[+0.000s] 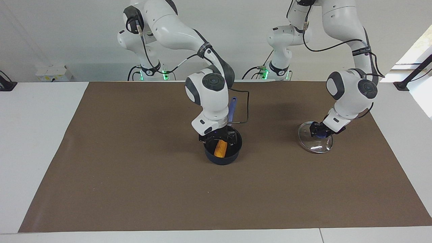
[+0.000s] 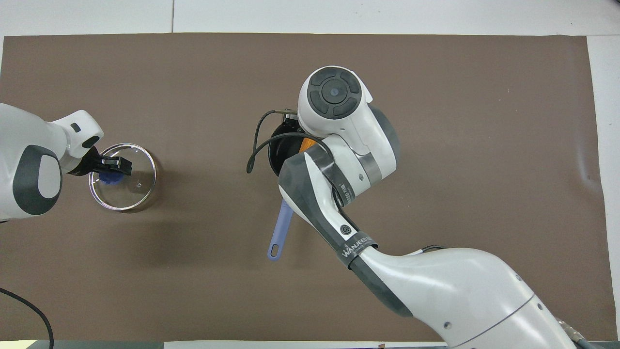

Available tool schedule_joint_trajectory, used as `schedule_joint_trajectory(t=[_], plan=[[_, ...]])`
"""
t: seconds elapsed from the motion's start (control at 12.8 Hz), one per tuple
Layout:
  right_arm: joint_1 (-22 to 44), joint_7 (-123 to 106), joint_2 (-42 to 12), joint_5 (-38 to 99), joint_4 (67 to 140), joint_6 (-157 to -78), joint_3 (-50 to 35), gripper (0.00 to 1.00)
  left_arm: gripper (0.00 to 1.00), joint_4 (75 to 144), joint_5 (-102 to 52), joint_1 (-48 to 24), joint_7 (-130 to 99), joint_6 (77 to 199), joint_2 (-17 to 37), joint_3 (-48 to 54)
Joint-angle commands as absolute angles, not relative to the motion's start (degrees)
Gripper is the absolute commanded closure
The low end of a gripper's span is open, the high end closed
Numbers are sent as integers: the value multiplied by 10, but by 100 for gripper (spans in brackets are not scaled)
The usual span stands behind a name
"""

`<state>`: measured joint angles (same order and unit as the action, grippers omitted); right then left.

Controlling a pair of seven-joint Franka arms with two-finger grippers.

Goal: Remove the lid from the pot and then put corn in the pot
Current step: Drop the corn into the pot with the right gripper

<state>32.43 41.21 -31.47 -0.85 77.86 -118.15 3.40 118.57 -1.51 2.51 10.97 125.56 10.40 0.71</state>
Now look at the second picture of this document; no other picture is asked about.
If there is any brown table mat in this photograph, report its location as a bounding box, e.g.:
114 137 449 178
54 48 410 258
0 33 607 342

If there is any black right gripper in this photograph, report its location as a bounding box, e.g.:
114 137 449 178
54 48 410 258
285 115 307 139

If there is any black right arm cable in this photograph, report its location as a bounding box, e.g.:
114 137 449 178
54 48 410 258
246 110 446 254

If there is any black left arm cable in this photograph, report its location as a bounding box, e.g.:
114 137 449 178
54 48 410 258
0 287 54 349

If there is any blue saucepan with long handle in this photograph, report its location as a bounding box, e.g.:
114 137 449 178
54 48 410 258
267 120 311 261

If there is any glass lid with blue knob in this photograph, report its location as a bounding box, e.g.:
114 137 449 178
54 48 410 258
89 143 157 212

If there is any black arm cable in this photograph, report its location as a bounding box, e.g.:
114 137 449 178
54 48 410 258
0 287 54 349
246 110 446 254

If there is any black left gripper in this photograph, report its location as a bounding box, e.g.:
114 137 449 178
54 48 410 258
72 148 133 176

